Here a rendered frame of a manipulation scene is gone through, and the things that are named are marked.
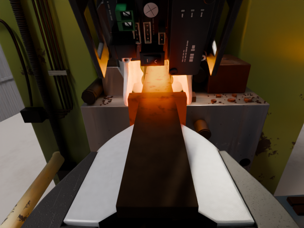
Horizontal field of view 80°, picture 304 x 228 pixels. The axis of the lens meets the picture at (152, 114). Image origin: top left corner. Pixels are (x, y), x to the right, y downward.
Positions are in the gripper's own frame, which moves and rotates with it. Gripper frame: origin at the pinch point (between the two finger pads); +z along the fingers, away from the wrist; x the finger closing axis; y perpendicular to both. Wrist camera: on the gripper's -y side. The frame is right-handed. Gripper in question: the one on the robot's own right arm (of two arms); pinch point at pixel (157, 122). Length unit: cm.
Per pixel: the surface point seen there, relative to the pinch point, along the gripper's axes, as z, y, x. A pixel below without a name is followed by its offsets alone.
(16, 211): 18, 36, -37
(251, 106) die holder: 21.7, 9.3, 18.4
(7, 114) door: 185, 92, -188
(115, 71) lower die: 27.7, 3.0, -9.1
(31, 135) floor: 147, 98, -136
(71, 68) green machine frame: 41.7, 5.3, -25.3
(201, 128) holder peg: 18.2, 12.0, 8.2
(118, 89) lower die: 27.7, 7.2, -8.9
